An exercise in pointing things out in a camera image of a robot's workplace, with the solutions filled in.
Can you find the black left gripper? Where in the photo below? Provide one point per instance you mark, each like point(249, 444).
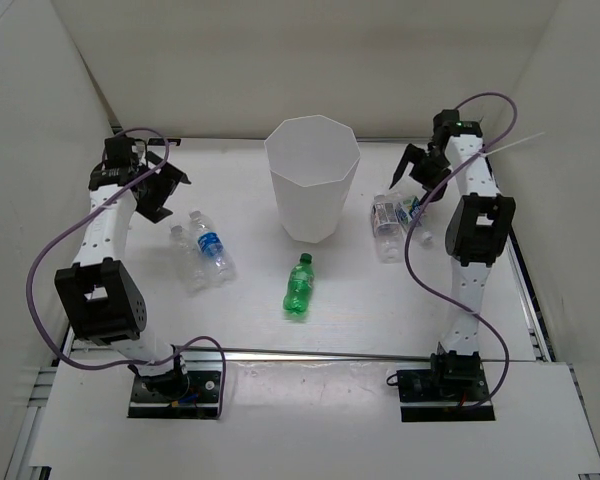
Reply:
point(167, 177)

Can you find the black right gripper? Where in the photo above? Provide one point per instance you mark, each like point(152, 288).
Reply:
point(415, 154)

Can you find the clear bottle green blue label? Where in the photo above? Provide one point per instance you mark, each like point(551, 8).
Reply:
point(406, 209)

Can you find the clear unlabelled plastic bottle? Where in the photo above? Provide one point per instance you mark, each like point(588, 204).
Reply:
point(186, 260)

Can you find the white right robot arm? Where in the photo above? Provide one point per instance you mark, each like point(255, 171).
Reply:
point(474, 239)

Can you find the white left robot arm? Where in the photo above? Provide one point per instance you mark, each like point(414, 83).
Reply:
point(105, 306)

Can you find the white octagonal plastic bin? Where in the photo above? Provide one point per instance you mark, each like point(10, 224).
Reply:
point(312, 162)

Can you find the clear bottle white barcode label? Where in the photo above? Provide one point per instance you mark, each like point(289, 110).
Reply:
point(387, 231)

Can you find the white zip tie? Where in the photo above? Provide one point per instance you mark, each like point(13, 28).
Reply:
point(515, 143)

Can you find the green plastic soda bottle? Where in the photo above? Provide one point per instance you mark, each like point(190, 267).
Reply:
point(300, 287)

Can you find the white foam board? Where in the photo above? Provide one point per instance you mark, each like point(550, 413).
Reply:
point(322, 421)

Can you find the aluminium table edge rail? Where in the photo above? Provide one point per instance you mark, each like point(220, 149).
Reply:
point(236, 353)

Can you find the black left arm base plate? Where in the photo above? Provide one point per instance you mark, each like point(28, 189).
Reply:
point(193, 392)

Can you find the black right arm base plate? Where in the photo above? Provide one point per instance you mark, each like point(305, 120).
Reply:
point(427, 396)

